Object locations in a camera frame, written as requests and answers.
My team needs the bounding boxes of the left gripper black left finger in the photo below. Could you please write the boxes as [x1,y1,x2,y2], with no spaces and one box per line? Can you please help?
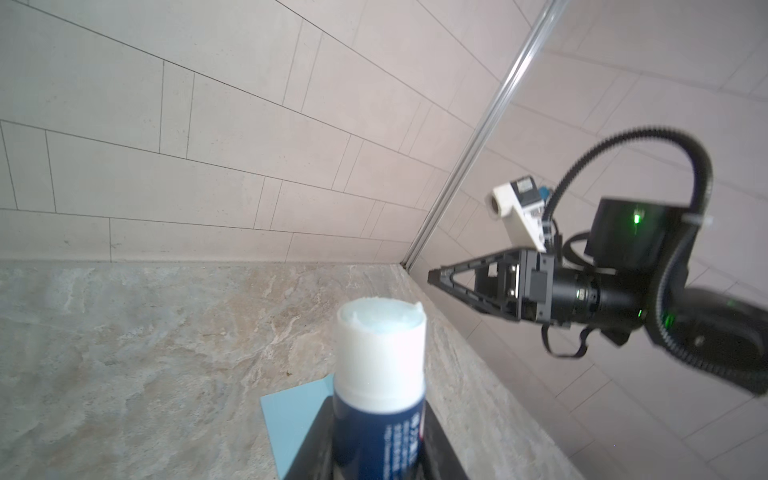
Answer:
[284,396,334,480]

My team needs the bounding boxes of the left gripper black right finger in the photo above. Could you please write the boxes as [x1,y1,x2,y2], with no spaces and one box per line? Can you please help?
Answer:
[419,402,469,480]

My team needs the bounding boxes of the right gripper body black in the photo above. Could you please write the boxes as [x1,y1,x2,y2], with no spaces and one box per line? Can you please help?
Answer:
[473,249,555,323]

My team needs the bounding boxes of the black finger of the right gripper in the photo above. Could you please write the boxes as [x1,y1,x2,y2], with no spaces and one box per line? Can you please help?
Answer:
[427,249,520,286]
[437,280,520,320]

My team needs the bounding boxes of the teal paper envelope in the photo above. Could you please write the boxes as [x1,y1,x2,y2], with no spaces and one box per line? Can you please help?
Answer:
[260,374,333,479]

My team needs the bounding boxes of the blue white glue stick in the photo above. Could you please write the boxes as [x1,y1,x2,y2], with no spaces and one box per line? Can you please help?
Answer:
[332,297,427,479]

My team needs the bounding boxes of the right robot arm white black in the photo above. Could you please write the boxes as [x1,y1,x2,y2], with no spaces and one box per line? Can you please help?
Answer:
[428,126,767,397]

